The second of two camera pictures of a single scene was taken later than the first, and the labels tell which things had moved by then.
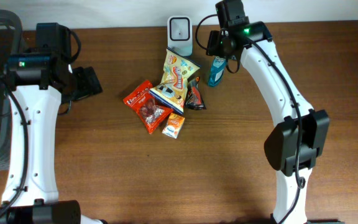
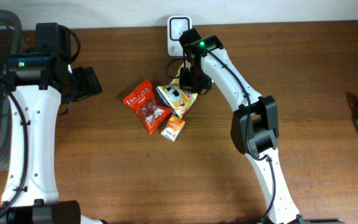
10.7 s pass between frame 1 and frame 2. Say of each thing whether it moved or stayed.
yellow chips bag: moved
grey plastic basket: stayed
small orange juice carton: stayed
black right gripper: moved
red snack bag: stayed
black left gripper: stayed
